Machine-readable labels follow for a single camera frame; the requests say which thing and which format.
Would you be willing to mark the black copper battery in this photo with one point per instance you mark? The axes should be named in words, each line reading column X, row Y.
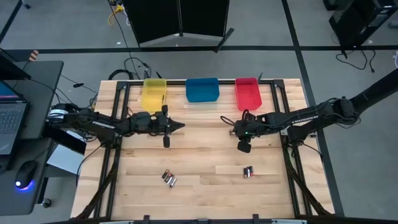
column 165, row 174

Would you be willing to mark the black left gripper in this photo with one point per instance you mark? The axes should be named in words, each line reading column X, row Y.
column 158, row 124

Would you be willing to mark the blue plastic bin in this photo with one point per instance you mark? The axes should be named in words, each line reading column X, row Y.
column 202, row 90

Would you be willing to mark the black tube with round foot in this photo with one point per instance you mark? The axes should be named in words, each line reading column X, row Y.
column 379, row 90

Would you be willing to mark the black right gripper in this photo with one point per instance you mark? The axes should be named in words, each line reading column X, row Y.
column 248, row 127

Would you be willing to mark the red black battery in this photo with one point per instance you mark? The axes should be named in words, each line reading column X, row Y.
column 251, row 171
column 168, row 177

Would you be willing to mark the black folding partition screen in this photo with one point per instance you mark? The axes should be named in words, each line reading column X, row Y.
column 155, row 18

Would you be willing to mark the orange black striped tag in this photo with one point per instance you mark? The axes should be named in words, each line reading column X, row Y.
column 34, row 56

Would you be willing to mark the white sheet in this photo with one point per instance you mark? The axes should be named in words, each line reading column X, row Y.
column 63, row 161

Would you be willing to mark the black table clamp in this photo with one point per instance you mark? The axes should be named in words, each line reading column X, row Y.
column 255, row 217
column 146, row 218

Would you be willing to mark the black side desk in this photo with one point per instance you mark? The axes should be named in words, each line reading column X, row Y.
column 40, row 93

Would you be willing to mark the black equipment cart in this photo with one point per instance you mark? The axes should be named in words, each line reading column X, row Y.
column 357, row 21

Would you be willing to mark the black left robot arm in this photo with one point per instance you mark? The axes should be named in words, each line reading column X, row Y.
column 102, row 125

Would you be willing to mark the black aluminium table frame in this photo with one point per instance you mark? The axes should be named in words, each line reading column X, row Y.
column 279, row 84

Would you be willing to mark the black computer mouse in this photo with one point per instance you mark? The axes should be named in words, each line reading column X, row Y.
column 25, row 174

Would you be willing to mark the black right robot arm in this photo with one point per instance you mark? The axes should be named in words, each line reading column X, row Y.
column 298, row 118

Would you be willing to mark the yellow translucent plastic bin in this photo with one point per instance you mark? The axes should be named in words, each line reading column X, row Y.
column 154, row 95

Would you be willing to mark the red translucent plastic bin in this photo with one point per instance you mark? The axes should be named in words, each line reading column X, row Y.
column 247, row 95

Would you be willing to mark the grey laptop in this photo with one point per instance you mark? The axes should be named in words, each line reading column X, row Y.
column 11, row 121

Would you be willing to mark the silver Energizer Max battery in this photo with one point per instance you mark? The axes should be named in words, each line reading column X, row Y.
column 173, row 182

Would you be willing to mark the black caster wheel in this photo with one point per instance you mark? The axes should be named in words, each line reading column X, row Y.
column 46, row 203

